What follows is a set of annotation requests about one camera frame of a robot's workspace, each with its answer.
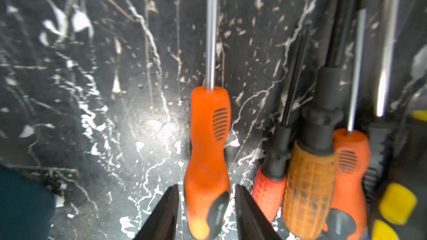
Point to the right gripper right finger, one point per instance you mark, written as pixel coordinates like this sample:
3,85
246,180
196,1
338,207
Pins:
251,222

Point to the amber handle black screwdriver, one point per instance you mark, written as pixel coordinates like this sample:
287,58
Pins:
311,177

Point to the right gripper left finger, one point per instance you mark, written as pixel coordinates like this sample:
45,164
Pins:
162,222

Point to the black yellow handle screwdriver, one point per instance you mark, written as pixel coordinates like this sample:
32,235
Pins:
399,211

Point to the small orange handle screwdriver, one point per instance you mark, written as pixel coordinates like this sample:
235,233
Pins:
347,218

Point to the teal storage tray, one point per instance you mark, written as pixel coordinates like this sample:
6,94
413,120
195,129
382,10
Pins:
27,207

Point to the red handle black screwdriver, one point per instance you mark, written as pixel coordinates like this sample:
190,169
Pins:
270,179

